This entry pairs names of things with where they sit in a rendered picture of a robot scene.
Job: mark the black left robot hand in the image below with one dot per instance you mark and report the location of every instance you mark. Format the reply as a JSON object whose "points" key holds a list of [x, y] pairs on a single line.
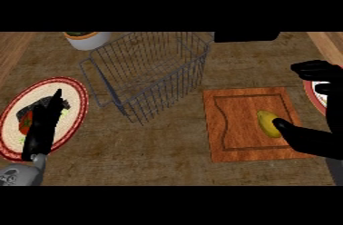
{"points": [[40, 129]]}

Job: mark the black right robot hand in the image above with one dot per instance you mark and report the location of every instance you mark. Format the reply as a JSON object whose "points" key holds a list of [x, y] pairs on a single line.
{"points": [[312, 141]]}

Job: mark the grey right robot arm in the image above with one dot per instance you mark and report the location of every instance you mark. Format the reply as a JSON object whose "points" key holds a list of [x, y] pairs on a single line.
{"points": [[337, 174]]}

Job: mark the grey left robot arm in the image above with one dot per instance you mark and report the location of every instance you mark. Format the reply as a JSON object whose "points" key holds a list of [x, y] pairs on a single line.
{"points": [[17, 174]]}

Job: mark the brown wooden cutting board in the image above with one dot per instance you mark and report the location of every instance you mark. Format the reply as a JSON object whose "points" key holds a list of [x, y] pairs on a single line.
{"points": [[236, 125]]}

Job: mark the red tomato piece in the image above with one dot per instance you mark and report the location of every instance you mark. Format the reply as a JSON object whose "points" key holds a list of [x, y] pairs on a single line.
{"points": [[25, 124]]}

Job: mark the dark grey food piece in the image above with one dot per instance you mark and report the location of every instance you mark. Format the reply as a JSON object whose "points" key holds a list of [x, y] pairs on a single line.
{"points": [[26, 111]]}

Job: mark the red rimmed woven placemat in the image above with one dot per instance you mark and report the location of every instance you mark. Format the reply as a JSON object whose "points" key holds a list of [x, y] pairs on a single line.
{"points": [[71, 107]]}

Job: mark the red rimmed white plate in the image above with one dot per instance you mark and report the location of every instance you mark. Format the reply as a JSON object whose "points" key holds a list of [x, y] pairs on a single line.
{"points": [[316, 98]]}

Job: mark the white pot with orange rim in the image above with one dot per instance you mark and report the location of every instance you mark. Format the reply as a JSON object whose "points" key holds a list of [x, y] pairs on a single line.
{"points": [[87, 41]]}

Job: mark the black appliance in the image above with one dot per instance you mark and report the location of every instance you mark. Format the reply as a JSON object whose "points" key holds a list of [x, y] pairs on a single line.
{"points": [[245, 36]]}

